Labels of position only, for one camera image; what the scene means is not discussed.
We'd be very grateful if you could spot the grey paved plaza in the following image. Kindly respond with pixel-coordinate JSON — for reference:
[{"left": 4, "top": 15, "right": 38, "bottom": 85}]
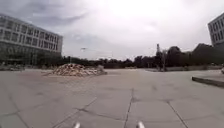
[{"left": 0, "top": 68, "right": 224, "bottom": 128}]

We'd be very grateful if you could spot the wide pale multi-storey building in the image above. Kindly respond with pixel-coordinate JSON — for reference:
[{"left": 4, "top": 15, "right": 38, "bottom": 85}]
[{"left": 0, "top": 13, "right": 64, "bottom": 67}]

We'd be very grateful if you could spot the low raised kerb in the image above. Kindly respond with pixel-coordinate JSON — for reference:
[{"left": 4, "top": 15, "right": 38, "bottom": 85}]
[{"left": 191, "top": 75, "right": 224, "bottom": 89}]

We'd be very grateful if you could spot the slender dark tower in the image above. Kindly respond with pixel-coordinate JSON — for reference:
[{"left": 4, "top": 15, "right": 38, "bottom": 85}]
[{"left": 155, "top": 43, "right": 162, "bottom": 71}]

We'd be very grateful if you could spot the row of dark trees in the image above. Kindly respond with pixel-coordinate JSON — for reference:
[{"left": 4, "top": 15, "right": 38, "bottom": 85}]
[{"left": 61, "top": 42, "right": 224, "bottom": 70}]

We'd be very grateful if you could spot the pile of rubble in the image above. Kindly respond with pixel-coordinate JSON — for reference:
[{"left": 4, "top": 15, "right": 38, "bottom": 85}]
[{"left": 43, "top": 63, "right": 108, "bottom": 78}]

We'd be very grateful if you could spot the grey multi-storey building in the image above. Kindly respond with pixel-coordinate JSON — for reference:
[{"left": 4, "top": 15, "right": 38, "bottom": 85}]
[{"left": 207, "top": 12, "right": 224, "bottom": 48}]

